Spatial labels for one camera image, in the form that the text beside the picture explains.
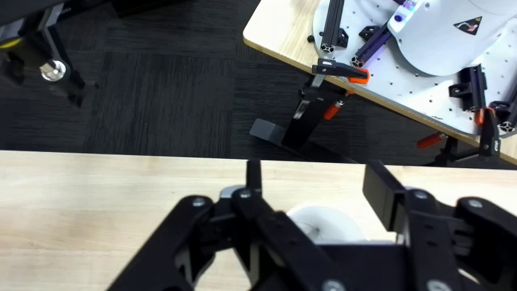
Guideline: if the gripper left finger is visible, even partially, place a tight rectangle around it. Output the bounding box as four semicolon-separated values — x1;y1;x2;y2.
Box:
106;160;349;291

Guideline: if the black stand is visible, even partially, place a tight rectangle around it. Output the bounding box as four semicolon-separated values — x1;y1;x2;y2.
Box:
0;0;88;108

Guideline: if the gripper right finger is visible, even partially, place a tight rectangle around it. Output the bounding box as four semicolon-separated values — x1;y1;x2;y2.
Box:
362;160;517;291

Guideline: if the white cup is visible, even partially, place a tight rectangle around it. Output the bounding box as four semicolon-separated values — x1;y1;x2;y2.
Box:
287;204;370;245

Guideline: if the black and orange bar clamp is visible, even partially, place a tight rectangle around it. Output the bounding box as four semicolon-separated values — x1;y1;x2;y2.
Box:
417;107;502;167
293;58;370;121

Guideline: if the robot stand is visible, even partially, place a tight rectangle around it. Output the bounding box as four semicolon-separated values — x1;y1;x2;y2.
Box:
242;0;517;167

